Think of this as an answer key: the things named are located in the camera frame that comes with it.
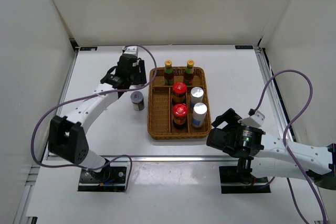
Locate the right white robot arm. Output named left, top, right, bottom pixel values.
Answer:
left=206, top=109, right=335, bottom=190

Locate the black corner label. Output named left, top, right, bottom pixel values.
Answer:
left=235, top=45, right=254, bottom=50
left=79, top=47, right=98, bottom=51

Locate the right black corner label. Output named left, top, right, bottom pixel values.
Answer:
left=235, top=45, right=254, bottom=50

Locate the brown wicker divided basket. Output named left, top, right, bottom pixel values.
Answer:
left=148, top=67, right=212, bottom=140

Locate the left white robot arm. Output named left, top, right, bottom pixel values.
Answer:
left=48, top=51, right=146, bottom=182

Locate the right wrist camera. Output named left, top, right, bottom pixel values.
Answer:
left=238, top=109, right=265, bottom=128

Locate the grey-lid spice jar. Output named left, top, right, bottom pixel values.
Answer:
left=130, top=91, right=145, bottom=111

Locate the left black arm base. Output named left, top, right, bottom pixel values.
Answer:
left=77, top=166, right=129, bottom=193

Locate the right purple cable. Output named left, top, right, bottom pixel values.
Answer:
left=248, top=69, right=329, bottom=224

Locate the yellow-cap sauce bottle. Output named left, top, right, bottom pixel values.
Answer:
left=164, top=60, right=174, bottom=86
left=183, top=60, right=194, bottom=86

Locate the red-lid sauce jar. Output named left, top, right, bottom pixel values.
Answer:
left=173, top=103, right=188, bottom=129
left=172, top=82, right=187, bottom=104

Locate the silver-cap white bottle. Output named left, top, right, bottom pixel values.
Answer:
left=190, top=87, right=204, bottom=109
left=192, top=102, right=208, bottom=128

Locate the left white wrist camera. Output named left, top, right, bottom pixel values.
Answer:
left=122, top=46, right=139, bottom=57

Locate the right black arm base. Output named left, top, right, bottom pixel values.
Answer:
left=219, top=166, right=271, bottom=194

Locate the left black corner label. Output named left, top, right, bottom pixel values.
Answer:
left=79, top=47, right=98, bottom=51

